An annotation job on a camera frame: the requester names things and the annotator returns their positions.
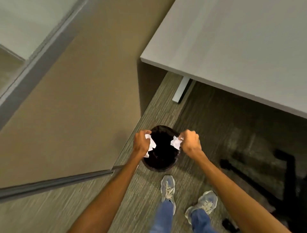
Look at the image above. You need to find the person's jeans leg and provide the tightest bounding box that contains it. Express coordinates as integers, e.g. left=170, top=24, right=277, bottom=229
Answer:
left=150, top=200, right=175, bottom=233
left=191, top=209, right=217, bottom=233

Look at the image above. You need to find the person's grey sneaker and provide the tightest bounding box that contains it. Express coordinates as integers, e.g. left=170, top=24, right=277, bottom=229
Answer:
left=184, top=191, right=218, bottom=225
left=160, top=175, right=176, bottom=215

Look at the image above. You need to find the grey metal door frame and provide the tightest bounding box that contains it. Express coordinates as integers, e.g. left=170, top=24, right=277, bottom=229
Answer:
left=0, top=0, right=125, bottom=203

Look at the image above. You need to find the person's left grey sneaker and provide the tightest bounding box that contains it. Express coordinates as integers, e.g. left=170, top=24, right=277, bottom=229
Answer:
left=160, top=175, right=176, bottom=215

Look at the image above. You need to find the white paper piece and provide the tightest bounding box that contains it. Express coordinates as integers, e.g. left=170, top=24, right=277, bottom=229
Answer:
left=143, top=134, right=157, bottom=158
left=170, top=136, right=184, bottom=150

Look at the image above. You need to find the white metal desk leg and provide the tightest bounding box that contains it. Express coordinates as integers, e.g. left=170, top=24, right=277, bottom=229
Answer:
left=172, top=76, right=193, bottom=104

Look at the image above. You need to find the black office chair base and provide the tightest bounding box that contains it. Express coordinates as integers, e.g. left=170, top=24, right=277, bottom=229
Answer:
left=219, top=149, right=307, bottom=233

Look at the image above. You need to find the person's left hand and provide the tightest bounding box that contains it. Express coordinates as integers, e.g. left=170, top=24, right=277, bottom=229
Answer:
left=133, top=130, right=152, bottom=157

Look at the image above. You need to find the person's right hand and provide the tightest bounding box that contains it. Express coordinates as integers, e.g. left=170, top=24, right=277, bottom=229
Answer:
left=179, top=130, right=202, bottom=157

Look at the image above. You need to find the person's left forearm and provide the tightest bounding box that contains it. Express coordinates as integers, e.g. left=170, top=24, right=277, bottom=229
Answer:
left=68, top=154, right=142, bottom=233

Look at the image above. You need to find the person's right jeans leg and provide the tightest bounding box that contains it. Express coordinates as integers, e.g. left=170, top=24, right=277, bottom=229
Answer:
left=191, top=209, right=217, bottom=233

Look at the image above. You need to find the person's left jeans leg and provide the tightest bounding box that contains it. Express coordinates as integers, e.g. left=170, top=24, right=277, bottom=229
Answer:
left=150, top=200, right=175, bottom=233

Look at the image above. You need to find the person's right grey sneaker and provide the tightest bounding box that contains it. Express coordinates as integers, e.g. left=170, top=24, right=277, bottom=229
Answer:
left=184, top=191, right=218, bottom=225

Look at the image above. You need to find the person's right forearm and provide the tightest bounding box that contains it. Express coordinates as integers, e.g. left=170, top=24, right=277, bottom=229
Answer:
left=192, top=151, right=292, bottom=233

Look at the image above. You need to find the black round waste bin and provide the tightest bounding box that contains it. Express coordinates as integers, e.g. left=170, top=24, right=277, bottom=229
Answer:
left=141, top=125, right=182, bottom=172

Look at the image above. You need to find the grey desk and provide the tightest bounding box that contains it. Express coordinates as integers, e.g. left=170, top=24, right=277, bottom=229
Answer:
left=140, top=0, right=307, bottom=119

